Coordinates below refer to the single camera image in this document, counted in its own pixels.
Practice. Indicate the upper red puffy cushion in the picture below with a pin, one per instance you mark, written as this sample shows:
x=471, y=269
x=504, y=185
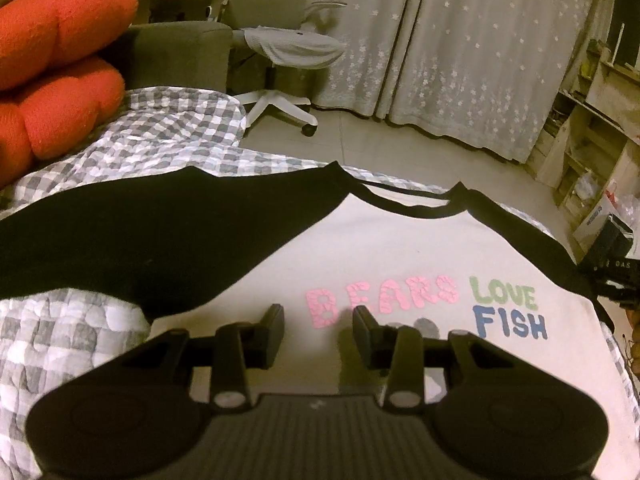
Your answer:
x=37, y=35

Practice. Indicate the black and white raglan shirt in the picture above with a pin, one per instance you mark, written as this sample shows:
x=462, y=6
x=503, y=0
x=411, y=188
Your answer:
x=325, y=269

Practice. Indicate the dark grey sofa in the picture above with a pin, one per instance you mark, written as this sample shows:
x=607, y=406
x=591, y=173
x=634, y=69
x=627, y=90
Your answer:
x=193, y=54

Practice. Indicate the grey star curtain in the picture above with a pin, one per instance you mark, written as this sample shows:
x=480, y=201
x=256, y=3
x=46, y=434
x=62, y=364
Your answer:
x=483, y=72

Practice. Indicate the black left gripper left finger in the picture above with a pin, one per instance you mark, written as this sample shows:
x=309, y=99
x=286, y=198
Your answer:
x=233, y=350

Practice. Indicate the red puffy cushion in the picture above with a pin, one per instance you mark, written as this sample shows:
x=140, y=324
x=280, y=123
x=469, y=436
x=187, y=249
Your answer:
x=37, y=35
x=49, y=116

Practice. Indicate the lower red puffy cushion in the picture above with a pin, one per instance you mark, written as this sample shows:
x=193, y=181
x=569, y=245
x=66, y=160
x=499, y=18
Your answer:
x=49, y=116

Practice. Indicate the white cardboard box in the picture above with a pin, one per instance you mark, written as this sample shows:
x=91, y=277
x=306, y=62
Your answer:
x=587, y=232

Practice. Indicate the grey office chair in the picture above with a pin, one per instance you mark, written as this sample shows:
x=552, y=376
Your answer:
x=274, y=29

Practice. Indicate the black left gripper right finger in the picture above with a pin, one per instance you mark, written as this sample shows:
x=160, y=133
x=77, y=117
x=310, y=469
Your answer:
x=403, y=354

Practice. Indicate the wooden shelf unit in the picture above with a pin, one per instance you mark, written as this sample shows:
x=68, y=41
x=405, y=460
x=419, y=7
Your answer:
x=590, y=142

